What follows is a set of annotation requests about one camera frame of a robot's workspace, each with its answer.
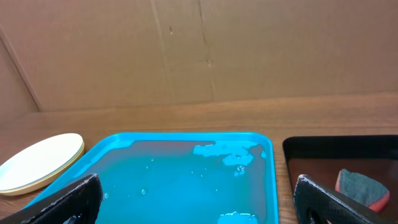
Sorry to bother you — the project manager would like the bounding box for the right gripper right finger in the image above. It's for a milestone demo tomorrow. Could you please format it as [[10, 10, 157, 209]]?
[[293, 174, 392, 224]]

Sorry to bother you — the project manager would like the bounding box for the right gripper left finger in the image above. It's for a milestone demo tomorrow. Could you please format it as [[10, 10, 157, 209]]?
[[1, 174, 103, 224]]

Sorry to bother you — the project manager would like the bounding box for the light blue plate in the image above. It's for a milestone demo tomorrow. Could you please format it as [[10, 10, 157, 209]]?
[[1, 133, 84, 190]]

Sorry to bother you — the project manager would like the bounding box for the yellow plate top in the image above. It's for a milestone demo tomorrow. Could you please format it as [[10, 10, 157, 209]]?
[[1, 143, 85, 196]]

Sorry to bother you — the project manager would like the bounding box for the black rectangular tray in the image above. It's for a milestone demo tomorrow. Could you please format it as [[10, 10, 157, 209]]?
[[282, 135, 397, 223]]

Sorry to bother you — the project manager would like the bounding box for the teal plastic tray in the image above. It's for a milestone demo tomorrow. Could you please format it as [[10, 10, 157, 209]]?
[[37, 132, 279, 223]]

